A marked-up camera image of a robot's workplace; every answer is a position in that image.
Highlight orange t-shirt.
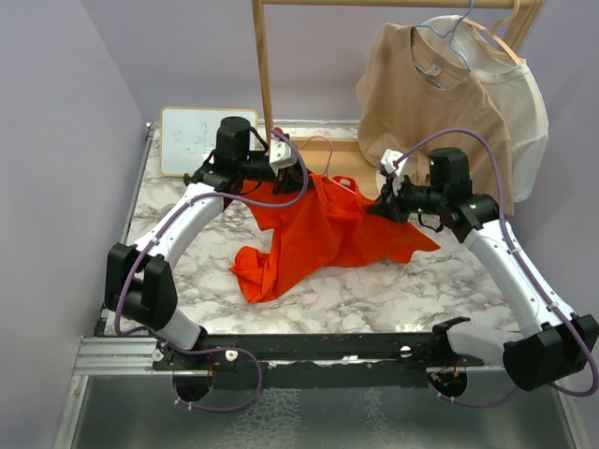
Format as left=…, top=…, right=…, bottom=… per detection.
left=230, top=174, right=440, bottom=303

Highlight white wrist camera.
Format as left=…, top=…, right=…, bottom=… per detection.
left=269, top=138, right=297, bottom=173
left=376, top=149, right=407, bottom=192

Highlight small whiteboard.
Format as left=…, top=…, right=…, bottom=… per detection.
left=159, top=107, right=258, bottom=178

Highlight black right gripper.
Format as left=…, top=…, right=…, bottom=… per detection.
left=369, top=169, right=446, bottom=225

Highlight wooden clothes rack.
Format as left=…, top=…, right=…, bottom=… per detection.
left=251, top=0, right=547, bottom=212

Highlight white t-shirt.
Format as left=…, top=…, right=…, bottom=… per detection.
left=419, top=15, right=548, bottom=202

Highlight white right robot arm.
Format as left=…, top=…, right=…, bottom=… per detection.
left=370, top=147, right=598, bottom=391

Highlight wooden hanger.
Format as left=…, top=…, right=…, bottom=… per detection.
left=462, top=0, right=522, bottom=65

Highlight beige t-shirt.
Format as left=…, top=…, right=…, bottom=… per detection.
left=357, top=23, right=514, bottom=214

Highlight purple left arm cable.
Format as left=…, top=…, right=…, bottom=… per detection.
left=113, top=128, right=311, bottom=414

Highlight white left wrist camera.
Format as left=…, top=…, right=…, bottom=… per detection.
left=269, top=138, right=297, bottom=173

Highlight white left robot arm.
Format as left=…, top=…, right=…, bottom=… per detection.
left=104, top=116, right=310, bottom=369

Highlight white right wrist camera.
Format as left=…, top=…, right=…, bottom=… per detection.
left=376, top=149, right=407, bottom=192

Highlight aluminium table frame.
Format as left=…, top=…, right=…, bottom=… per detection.
left=51, top=122, right=591, bottom=449

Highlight blue wire hanger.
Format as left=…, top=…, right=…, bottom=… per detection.
left=415, top=0, right=475, bottom=89

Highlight pink wire hanger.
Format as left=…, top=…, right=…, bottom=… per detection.
left=299, top=135, right=356, bottom=195

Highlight black mounting rail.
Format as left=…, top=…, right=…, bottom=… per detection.
left=153, top=332, right=483, bottom=390

